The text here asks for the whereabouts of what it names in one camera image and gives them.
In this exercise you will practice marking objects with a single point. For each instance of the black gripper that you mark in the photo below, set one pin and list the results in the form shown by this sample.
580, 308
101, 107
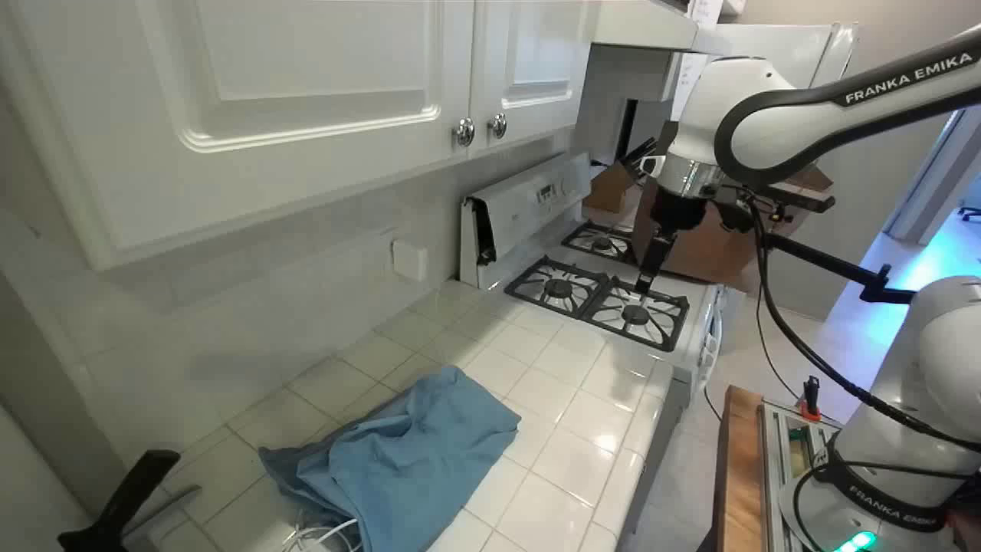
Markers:
670, 215

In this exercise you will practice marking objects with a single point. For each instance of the chrome cabinet knob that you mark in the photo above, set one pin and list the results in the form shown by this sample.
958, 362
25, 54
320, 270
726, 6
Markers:
497, 126
462, 132

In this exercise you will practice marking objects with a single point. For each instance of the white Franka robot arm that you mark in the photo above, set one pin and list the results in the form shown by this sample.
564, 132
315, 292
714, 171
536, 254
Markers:
913, 444

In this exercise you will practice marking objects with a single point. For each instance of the black orange tool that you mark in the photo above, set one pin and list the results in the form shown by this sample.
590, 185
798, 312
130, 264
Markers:
811, 400

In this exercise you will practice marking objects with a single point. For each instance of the white range hood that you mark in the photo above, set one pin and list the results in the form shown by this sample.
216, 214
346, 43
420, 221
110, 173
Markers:
800, 54

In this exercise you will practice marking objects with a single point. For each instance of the blue cloth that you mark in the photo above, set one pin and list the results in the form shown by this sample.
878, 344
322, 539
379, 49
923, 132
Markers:
397, 477

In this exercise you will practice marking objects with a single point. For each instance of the black faucet handle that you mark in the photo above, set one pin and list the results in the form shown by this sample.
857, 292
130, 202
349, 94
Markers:
132, 492

